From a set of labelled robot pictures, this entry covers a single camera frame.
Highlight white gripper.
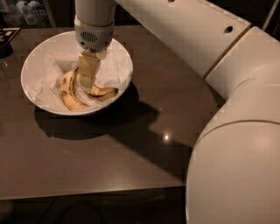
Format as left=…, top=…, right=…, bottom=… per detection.
left=74, top=15, right=114, bottom=88

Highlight spotted yellow banana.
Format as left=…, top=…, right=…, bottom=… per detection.
left=87, top=85, right=118, bottom=102
left=59, top=66, right=88, bottom=110

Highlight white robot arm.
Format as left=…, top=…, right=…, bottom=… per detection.
left=74, top=0, right=280, bottom=224

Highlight white bowl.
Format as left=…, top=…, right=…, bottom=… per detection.
left=21, top=31, right=133, bottom=116

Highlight white paper liner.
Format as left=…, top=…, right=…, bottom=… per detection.
left=21, top=41, right=133, bottom=116

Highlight black object on table corner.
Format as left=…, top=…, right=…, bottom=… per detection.
left=0, top=27, right=20, bottom=59

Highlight shelf with bottles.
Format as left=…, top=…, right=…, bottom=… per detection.
left=0, top=0, right=56, bottom=28

